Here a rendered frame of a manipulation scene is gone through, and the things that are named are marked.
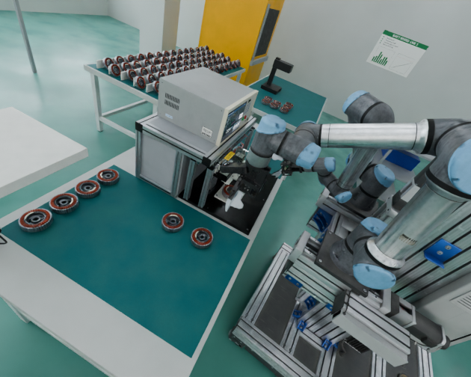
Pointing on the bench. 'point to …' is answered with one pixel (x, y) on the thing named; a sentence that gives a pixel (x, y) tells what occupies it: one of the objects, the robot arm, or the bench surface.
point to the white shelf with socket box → (19, 158)
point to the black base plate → (241, 219)
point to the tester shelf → (183, 144)
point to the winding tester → (203, 102)
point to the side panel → (157, 164)
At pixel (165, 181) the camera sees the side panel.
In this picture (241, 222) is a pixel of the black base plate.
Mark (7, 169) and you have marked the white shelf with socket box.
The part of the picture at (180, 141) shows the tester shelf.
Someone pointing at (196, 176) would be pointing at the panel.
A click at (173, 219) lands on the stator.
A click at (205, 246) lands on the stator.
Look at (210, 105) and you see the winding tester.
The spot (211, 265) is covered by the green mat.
